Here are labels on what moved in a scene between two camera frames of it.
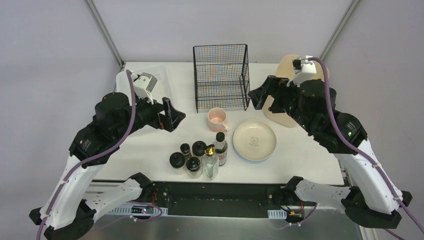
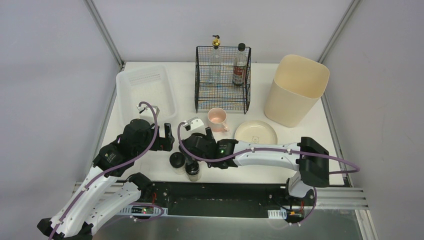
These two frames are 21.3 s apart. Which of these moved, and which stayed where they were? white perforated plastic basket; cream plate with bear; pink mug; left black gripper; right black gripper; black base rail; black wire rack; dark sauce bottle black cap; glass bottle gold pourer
Moved: glass bottle gold pourer; left black gripper; right black gripper; dark sauce bottle black cap
Stayed: black base rail; cream plate with bear; black wire rack; white perforated plastic basket; pink mug
